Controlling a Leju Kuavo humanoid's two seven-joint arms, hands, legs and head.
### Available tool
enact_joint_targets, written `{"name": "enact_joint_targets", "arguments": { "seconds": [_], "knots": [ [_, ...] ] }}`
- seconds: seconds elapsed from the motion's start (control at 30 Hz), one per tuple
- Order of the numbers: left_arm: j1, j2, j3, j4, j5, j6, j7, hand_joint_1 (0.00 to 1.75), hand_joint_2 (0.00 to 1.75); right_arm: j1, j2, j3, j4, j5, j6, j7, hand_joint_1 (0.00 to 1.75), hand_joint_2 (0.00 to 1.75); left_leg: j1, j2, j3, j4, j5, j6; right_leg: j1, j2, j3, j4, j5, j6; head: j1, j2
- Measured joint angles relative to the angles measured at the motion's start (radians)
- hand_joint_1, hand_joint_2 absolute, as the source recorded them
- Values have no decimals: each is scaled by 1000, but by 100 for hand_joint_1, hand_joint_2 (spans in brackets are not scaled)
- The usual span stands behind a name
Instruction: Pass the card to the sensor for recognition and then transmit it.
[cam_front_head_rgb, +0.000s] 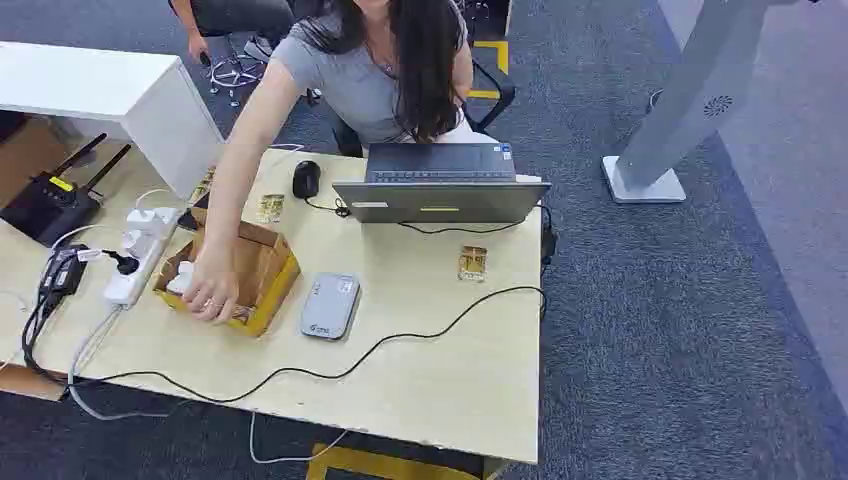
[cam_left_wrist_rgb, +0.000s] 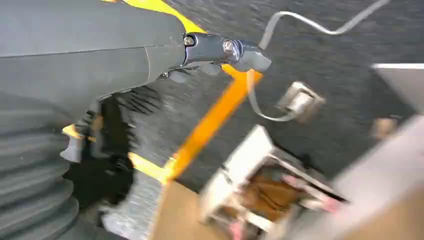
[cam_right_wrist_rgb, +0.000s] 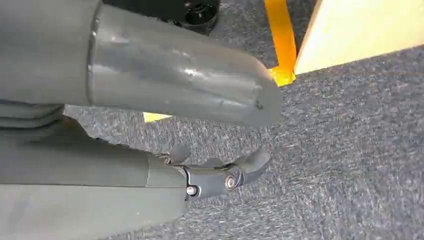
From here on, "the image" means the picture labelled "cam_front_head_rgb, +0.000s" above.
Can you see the person's right hand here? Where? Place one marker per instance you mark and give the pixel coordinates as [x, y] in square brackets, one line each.
[213, 285]

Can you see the small white item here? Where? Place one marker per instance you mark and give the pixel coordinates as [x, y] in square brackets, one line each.
[179, 279]

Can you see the wooden card box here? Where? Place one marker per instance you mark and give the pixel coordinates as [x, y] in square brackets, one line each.
[265, 268]

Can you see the white power strip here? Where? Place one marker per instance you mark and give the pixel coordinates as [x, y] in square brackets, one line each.
[136, 278]

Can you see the black plug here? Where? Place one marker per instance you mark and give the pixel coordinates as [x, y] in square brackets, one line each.
[124, 264]

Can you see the white plug adapter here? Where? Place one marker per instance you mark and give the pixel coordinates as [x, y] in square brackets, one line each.
[140, 225]

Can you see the card with gold print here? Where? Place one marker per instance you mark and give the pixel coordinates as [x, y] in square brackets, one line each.
[472, 264]
[270, 208]

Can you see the grey card reader device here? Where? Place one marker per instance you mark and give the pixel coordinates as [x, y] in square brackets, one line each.
[330, 306]

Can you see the black computer mouse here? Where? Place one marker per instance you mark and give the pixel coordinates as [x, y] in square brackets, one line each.
[307, 179]

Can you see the black power adapter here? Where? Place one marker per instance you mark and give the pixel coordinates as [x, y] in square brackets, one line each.
[63, 272]

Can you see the black router with antennas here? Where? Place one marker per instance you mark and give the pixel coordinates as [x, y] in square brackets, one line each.
[50, 205]

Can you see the chrome stool base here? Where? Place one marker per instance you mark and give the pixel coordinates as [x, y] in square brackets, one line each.
[232, 73]

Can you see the white cabinet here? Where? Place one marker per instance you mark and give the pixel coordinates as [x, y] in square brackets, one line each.
[99, 86]

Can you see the grey laptop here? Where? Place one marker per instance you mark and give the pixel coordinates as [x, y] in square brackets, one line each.
[440, 199]

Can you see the seated person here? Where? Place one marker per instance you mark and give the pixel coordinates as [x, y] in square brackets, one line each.
[358, 86]

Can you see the person in dark trousers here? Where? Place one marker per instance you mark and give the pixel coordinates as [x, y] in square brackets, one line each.
[232, 13]

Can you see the yellow floor tape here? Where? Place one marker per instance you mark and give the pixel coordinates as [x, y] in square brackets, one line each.
[493, 48]

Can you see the white kiosk stand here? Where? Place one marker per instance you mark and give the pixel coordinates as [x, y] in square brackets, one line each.
[702, 86]

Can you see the yellow desk frame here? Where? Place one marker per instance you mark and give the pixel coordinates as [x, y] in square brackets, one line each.
[371, 464]

